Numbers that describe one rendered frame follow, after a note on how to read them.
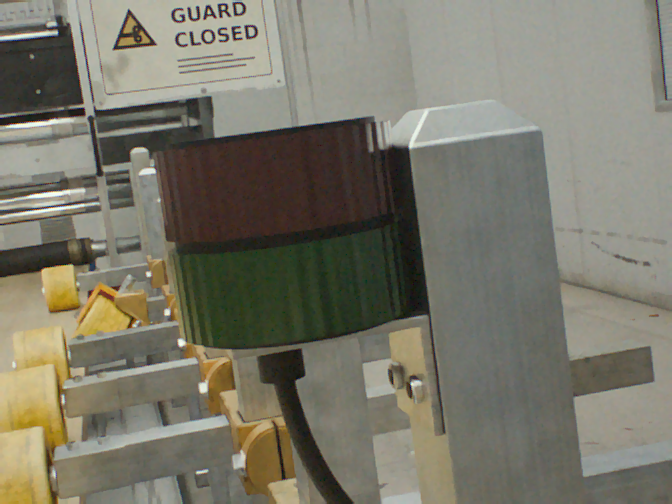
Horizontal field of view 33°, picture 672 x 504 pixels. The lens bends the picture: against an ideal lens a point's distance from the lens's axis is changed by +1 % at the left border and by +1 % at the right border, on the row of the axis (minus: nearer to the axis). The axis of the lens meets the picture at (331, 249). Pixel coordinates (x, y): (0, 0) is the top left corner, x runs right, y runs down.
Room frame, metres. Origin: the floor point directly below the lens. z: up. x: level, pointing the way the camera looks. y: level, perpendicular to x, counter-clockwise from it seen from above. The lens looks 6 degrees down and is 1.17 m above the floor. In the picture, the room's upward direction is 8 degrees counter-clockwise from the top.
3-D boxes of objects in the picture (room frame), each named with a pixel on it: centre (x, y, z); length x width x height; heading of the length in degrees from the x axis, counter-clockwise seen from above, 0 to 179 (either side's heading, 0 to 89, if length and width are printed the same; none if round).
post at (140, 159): (2.25, 0.35, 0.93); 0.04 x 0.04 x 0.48; 11
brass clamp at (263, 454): (0.80, 0.07, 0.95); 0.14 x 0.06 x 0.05; 11
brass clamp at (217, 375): (1.05, 0.12, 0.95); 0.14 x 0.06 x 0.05; 11
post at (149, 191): (2.01, 0.31, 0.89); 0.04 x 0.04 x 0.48; 11
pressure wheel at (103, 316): (1.53, 0.33, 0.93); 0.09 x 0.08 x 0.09; 101
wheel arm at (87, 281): (2.06, 0.25, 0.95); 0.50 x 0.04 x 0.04; 101
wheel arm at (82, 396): (1.08, 0.06, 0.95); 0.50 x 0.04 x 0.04; 101
